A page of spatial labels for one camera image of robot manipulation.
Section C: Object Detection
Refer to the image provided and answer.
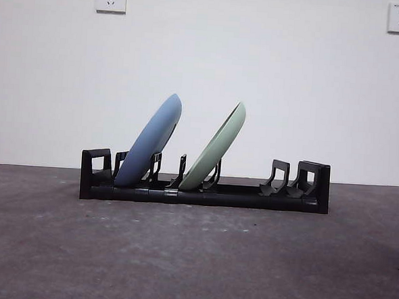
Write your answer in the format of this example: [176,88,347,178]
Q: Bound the pale green round plate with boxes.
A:
[178,97,248,195]

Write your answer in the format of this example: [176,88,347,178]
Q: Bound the blue round plate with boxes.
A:
[114,89,184,191]

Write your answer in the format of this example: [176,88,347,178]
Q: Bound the black plastic plate rack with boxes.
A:
[78,145,332,215]

